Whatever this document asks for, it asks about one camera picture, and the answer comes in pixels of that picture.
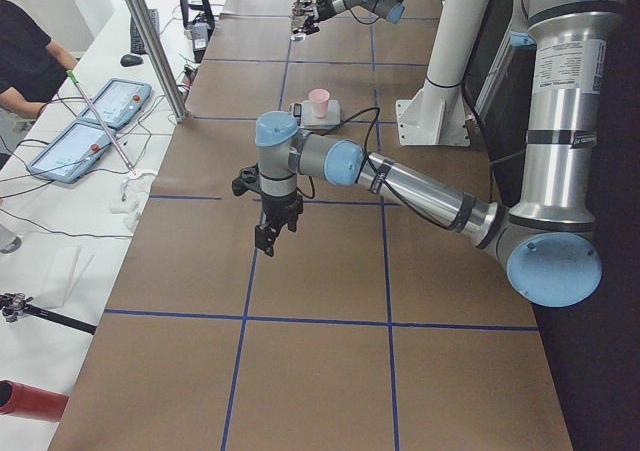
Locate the aluminium frame post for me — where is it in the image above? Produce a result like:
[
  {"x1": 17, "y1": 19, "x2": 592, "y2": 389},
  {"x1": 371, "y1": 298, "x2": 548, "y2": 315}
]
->
[{"x1": 124, "y1": 0, "x2": 188, "y2": 123}]

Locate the red cylinder bottle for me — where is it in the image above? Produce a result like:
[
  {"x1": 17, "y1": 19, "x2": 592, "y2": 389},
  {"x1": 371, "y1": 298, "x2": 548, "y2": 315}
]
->
[{"x1": 1, "y1": 380, "x2": 69, "y2": 422}]

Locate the pink plastic cup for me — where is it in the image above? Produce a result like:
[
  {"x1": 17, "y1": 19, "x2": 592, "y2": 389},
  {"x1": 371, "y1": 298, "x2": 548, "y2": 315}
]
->
[{"x1": 308, "y1": 88, "x2": 330, "y2": 119}]

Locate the blue teach pendant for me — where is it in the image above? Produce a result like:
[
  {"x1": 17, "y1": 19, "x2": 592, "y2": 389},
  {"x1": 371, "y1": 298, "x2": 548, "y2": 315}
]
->
[
  {"x1": 27, "y1": 120, "x2": 111, "y2": 184},
  {"x1": 92, "y1": 78, "x2": 152, "y2": 131}
]

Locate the silver digital kitchen scale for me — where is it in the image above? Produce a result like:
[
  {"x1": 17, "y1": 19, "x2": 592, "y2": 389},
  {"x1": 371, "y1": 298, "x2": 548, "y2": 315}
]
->
[{"x1": 288, "y1": 99, "x2": 341, "y2": 130}]

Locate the black keyboard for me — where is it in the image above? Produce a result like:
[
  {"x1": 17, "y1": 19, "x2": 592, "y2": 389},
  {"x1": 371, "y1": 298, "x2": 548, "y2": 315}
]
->
[{"x1": 130, "y1": 8, "x2": 160, "y2": 55}]

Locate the black computer mouse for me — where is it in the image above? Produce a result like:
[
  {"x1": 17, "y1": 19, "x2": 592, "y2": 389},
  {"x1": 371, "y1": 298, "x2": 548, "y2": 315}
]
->
[{"x1": 120, "y1": 54, "x2": 143, "y2": 67}]

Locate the metal rod green handle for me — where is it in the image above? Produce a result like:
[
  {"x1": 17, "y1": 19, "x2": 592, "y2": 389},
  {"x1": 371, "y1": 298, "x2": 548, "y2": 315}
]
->
[{"x1": 66, "y1": 70, "x2": 141, "y2": 179}]

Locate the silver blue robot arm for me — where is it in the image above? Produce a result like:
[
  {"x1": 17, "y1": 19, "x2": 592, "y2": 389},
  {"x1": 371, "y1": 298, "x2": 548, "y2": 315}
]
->
[
  {"x1": 232, "y1": 0, "x2": 627, "y2": 307},
  {"x1": 291, "y1": 0, "x2": 405, "y2": 41}
]

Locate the white crumpled cloth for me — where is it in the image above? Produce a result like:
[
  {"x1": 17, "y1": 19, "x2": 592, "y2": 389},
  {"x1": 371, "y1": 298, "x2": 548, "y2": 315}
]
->
[{"x1": 108, "y1": 168, "x2": 158, "y2": 232}]

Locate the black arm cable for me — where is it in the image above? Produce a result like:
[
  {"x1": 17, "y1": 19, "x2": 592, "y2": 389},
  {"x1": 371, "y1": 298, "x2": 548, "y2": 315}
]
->
[{"x1": 294, "y1": 106, "x2": 451, "y2": 230}]

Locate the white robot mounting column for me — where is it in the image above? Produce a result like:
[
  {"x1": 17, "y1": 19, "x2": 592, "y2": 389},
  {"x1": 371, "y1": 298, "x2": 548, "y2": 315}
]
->
[{"x1": 396, "y1": 0, "x2": 489, "y2": 147}]

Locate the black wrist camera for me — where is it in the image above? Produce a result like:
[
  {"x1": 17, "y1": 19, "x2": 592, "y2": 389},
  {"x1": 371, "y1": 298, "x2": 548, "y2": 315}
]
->
[{"x1": 231, "y1": 165, "x2": 261, "y2": 197}]

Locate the lower blue teach pendant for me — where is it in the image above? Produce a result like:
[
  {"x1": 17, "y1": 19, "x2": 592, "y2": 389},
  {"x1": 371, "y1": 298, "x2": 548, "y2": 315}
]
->
[{"x1": 27, "y1": 120, "x2": 111, "y2": 184}]

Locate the upper blue teach pendant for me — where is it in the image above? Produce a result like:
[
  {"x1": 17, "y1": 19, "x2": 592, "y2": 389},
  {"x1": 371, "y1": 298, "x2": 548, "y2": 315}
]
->
[{"x1": 92, "y1": 78, "x2": 152, "y2": 131}]

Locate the black camera tripod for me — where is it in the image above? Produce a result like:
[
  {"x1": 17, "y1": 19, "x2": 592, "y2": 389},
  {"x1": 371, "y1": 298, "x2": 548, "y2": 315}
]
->
[{"x1": 1, "y1": 293, "x2": 97, "y2": 335}]

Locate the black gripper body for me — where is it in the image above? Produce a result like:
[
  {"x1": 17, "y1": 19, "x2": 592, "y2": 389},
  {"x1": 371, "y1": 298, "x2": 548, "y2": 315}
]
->
[
  {"x1": 311, "y1": 0, "x2": 338, "y2": 21},
  {"x1": 261, "y1": 194, "x2": 303, "y2": 231}
]

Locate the person in black shirt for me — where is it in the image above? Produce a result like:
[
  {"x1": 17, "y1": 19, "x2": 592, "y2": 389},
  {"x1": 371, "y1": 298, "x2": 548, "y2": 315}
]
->
[{"x1": 1, "y1": 0, "x2": 78, "y2": 119}]

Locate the glass sauce bottle steel spout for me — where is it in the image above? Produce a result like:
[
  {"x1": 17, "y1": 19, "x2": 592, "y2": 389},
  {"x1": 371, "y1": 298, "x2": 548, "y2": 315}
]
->
[{"x1": 290, "y1": 0, "x2": 307, "y2": 42}]

